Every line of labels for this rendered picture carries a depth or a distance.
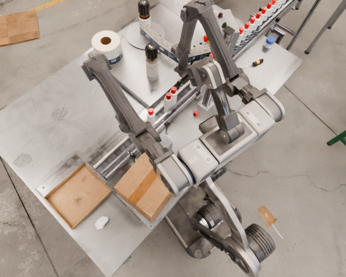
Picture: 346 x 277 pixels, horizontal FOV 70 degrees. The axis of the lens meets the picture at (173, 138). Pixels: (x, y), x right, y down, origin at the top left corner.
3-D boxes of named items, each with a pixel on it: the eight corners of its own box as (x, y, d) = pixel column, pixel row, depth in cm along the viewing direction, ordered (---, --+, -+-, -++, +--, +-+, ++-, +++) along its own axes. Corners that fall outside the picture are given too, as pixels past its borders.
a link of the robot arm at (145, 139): (147, 153, 96) (158, 145, 97) (133, 133, 99) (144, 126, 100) (149, 160, 104) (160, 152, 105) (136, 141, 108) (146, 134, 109)
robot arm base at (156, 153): (155, 173, 101) (155, 164, 90) (144, 158, 104) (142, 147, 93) (172, 162, 103) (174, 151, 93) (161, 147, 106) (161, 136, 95)
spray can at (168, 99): (167, 106, 174) (168, 89, 155) (173, 111, 172) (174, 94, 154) (162, 111, 172) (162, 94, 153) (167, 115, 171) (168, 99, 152)
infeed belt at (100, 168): (246, 33, 211) (248, 29, 208) (255, 39, 209) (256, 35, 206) (96, 170, 157) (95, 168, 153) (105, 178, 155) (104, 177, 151)
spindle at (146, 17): (145, 28, 201) (143, -5, 175) (153, 34, 199) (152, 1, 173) (137, 34, 198) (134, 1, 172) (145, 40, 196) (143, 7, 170)
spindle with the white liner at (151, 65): (152, 68, 186) (151, 38, 159) (161, 76, 184) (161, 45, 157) (144, 76, 183) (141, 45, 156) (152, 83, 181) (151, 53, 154)
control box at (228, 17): (222, 37, 148) (230, 8, 131) (230, 59, 141) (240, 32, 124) (205, 39, 147) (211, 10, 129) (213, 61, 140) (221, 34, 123)
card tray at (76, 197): (85, 164, 159) (83, 161, 156) (112, 191, 153) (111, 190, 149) (45, 198, 149) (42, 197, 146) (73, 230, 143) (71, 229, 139)
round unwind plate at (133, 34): (145, 16, 209) (145, 15, 208) (172, 35, 201) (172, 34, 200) (118, 35, 199) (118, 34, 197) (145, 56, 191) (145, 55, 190)
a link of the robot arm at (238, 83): (241, 92, 110) (250, 86, 111) (226, 77, 113) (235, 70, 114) (238, 102, 118) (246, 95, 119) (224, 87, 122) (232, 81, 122)
